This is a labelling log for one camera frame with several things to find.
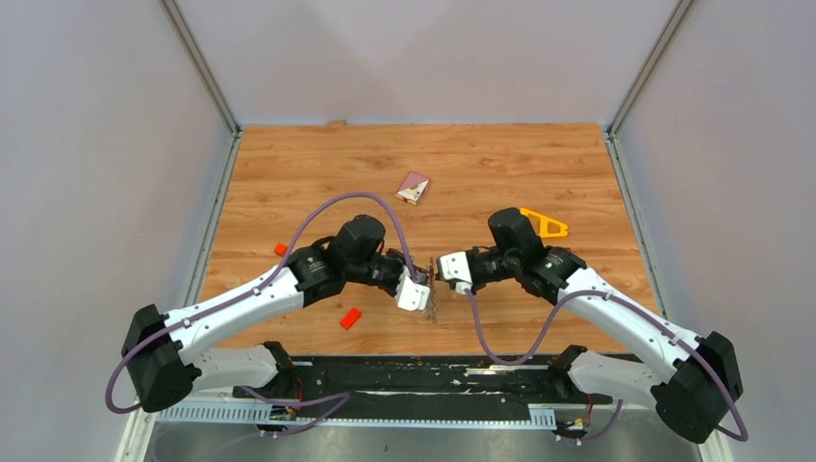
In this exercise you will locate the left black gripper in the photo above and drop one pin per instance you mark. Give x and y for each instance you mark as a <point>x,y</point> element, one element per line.
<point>400,258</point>

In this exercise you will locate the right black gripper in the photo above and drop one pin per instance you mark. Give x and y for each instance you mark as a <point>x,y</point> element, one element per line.
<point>475,286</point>

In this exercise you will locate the metal key organizer red handle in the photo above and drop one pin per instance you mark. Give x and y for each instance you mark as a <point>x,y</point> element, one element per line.
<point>431,307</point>

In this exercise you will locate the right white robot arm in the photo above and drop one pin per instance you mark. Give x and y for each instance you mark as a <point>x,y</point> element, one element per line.
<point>691,381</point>

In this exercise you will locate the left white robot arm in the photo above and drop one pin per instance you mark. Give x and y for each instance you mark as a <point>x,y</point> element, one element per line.
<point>170,355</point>

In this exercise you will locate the small orange block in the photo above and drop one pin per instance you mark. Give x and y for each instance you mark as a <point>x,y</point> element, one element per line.
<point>350,318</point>

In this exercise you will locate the small red cube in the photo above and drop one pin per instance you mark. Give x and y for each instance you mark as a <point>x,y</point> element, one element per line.
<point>280,249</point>

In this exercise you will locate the playing card box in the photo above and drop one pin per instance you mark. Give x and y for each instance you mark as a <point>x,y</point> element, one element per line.
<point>413,188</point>

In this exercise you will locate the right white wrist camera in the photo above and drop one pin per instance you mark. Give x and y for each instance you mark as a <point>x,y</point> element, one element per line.
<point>454,269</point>

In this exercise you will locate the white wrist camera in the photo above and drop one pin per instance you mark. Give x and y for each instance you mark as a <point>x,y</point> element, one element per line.
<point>454,269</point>
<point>411,294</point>

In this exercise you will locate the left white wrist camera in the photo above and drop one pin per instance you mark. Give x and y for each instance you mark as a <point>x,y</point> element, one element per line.
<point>411,294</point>

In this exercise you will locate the yellow triangular bracket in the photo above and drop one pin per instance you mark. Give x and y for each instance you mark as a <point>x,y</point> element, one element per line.
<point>544,226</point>

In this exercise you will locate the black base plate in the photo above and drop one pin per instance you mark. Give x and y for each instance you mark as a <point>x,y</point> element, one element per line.
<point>338,380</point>

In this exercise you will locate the white slotted cable duct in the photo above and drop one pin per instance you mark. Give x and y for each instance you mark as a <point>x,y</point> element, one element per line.
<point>459,412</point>

